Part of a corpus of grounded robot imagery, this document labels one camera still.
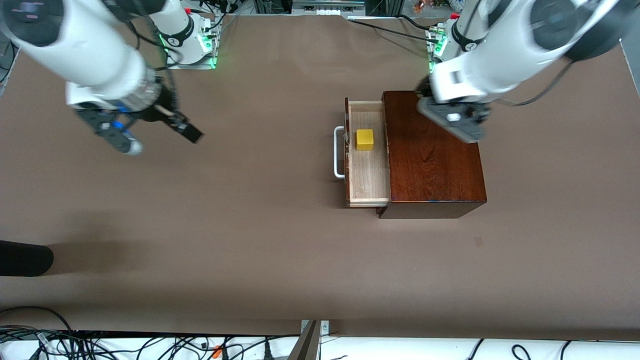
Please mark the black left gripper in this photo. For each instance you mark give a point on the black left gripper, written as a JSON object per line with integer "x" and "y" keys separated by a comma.
{"x": 425, "y": 90}

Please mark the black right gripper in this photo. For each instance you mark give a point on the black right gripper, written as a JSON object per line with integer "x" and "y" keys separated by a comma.
{"x": 159, "y": 113}

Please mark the yellow cube block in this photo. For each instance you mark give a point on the yellow cube block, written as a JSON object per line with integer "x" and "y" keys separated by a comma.
{"x": 365, "y": 140}

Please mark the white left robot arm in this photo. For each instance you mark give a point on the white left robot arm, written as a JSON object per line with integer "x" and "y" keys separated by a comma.
{"x": 500, "y": 50}

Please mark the dark wooden drawer cabinet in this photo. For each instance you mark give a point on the dark wooden drawer cabinet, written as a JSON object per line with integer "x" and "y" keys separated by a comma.
{"x": 435, "y": 175}

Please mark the white power strip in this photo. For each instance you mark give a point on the white power strip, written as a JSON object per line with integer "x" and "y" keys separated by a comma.
{"x": 327, "y": 10}

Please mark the brown table cover sheet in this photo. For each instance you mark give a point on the brown table cover sheet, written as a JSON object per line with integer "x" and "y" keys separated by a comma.
{"x": 300, "y": 250}

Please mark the black padded cylinder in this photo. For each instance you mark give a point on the black padded cylinder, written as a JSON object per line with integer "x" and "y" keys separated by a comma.
{"x": 25, "y": 257}

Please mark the grey metal strut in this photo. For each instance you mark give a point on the grey metal strut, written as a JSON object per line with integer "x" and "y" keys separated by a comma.
{"x": 307, "y": 345}

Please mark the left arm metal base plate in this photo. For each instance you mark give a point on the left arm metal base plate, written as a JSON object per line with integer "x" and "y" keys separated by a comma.
{"x": 432, "y": 68}

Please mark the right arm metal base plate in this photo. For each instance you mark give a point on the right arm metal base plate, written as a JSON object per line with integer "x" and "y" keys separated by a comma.
{"x": 207, "y": 65}

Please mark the silver corner bracket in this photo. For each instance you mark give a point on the silver corner bracket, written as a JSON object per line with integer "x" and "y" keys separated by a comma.
{"x": 325, "y": 327}

